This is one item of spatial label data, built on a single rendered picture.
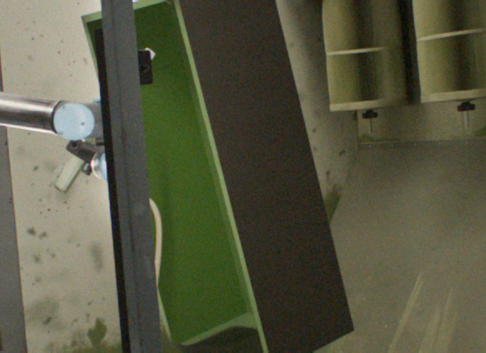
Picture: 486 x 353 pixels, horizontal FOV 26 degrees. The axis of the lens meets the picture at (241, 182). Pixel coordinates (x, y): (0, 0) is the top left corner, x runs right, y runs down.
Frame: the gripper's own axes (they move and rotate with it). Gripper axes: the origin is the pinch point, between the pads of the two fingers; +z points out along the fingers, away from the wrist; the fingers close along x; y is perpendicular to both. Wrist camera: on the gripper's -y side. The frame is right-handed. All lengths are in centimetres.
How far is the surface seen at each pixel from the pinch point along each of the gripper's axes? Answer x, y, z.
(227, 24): 56, 13, -2
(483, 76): 105, 110, 37
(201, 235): 3, 57, 62
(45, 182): -10, 3, 98
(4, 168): -14, -13, 94
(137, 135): 2, -8, -105
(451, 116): 101, 129, 88
